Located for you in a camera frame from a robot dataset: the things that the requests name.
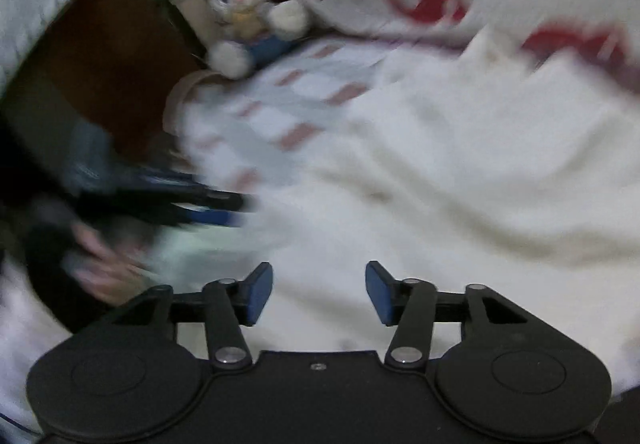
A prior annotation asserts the person's left hand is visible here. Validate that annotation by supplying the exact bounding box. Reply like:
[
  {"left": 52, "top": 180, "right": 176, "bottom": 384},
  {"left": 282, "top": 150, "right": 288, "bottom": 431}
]
[{"left": 62, "top": 223, "right": 153, "bottom": 306}]

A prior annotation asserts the beige padded bed rail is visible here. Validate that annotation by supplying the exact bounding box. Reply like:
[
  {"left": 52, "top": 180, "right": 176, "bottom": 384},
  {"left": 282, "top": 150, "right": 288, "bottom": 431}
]
[{"left": 169, "top": 0, "right": 216, "bottom": 62}]

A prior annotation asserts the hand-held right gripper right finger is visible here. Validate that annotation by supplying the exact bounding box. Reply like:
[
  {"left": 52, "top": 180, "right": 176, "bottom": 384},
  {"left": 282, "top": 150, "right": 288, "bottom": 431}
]
[{"left": 365, "top": 261, "right": 530, "bottom": 370}]

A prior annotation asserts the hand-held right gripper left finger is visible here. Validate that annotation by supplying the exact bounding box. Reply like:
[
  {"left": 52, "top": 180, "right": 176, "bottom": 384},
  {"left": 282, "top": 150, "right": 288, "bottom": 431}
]
[{"left": 102, "top": 261, "right": 274, "bottom": 371}]

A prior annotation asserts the pale cloth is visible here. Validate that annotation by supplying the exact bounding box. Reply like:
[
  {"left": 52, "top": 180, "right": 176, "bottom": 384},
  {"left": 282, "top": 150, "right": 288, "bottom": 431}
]
[{"left": 0, "top": 269, "right": 68, "bottom": 432}]

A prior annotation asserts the brown wooden cabinet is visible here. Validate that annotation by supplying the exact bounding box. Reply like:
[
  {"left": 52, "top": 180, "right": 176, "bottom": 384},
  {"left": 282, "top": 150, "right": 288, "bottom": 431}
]
[{"left": 10, "top": 0, "right": 203, "bottom": 160}]

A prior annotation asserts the checkered play mat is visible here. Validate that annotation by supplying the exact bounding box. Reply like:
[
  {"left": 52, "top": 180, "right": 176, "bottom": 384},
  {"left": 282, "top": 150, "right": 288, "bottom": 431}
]
[{"left": 164, "top": 34, "right": 401, "bottom": 205}]

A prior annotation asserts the cream white sweater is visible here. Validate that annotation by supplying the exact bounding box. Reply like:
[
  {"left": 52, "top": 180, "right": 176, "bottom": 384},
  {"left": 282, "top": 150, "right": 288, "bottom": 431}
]
[{"left": 170, "top": 24, "right": 640, "bottom": 395}]

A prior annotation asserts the light green sheet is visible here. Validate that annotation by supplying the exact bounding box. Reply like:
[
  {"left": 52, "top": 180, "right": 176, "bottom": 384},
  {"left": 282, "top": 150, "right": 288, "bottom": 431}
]
[{"left": 150, "top": 219, "right": 251, "bottom": 275}]

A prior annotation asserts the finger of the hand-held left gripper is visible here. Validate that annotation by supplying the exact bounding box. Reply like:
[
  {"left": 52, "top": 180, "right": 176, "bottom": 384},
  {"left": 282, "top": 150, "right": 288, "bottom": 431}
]
[
  {"left": 77, "top": 201, "right": 246, "bottom": 231},
  {"left": 124, "top": 174, "right": 258, "bottom": 212}
]

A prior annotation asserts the plush rabbit toy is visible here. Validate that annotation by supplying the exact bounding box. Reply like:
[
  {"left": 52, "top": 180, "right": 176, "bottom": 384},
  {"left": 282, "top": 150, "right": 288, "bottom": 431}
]
[{"left": 185, "top": 0, "right": 311, "bottom": 78}]

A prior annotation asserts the person's left forearm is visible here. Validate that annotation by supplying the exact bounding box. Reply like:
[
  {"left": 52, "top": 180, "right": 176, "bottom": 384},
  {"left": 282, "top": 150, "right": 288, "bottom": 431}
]
[{"left": 20, "top": 204, "right": 121, "bottom": 335}]

